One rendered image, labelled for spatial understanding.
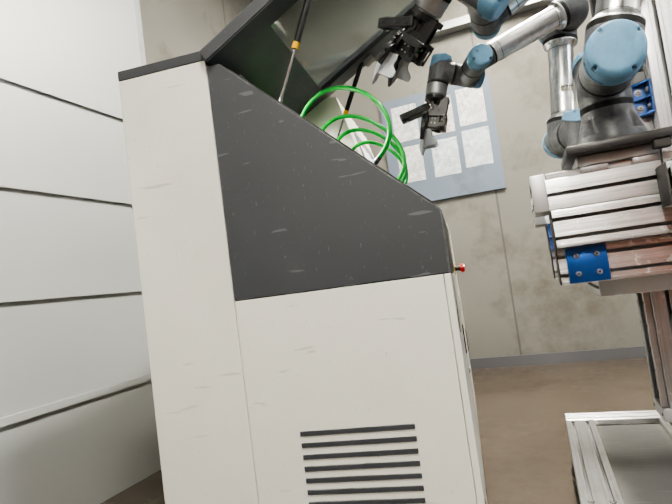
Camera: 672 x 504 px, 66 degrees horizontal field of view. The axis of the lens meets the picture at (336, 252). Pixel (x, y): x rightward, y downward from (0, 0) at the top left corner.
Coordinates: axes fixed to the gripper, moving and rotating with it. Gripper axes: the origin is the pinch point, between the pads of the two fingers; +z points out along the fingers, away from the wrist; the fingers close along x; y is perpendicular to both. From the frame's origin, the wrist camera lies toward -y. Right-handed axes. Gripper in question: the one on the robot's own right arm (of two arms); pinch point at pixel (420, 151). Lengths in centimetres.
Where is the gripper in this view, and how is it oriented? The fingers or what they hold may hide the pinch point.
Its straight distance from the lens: 190.6
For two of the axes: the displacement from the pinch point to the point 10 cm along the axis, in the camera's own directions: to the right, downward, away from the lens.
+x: 3.2, 1.2, 9.4
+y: 9.3, 1.3, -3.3
